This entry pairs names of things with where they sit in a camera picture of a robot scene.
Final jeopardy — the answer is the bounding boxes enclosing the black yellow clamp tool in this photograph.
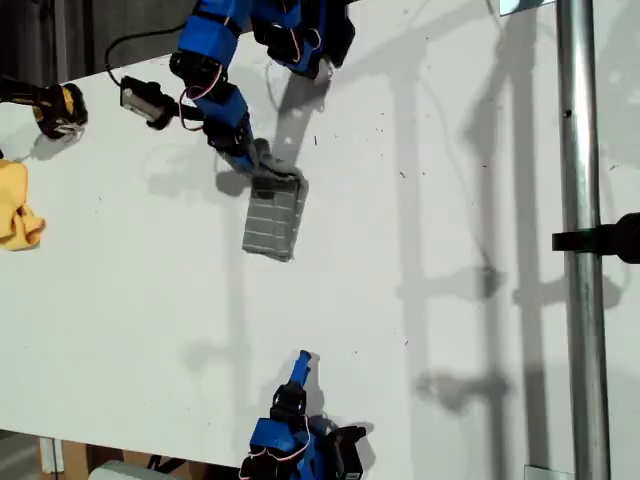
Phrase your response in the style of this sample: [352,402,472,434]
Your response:
[0,74,90,141]

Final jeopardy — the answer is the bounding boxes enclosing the black camera cable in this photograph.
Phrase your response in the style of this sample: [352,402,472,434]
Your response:
[105,27,189,89]

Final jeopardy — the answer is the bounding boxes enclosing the steel post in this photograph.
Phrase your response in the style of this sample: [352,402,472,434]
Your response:
[555,0,612,480]

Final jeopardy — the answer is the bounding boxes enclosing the white plastic object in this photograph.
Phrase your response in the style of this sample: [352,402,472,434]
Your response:
[88,459,151,480]

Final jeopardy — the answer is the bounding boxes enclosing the black post clamp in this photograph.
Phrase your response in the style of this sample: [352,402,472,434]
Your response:
[551,212,640,265]

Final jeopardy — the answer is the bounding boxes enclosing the white table bracket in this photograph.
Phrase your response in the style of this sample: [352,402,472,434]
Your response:
[38,437,65,474]

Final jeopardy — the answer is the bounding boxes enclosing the brown cardboard box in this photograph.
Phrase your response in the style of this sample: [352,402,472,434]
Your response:
[60,439,156,480]

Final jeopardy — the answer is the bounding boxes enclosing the yellow cloth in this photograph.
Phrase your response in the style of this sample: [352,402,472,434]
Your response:
[0,158,47,252]

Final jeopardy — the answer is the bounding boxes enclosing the black camera box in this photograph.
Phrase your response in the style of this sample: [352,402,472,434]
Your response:
[119,74,165,124]
[327,424,369,480]

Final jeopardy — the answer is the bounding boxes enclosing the black camera stalk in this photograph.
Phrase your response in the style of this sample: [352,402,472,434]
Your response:
[144,94,182,132]

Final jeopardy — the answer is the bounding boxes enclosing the grey striped towel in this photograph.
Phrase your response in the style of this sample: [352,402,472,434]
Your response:
[241,138,310,264]

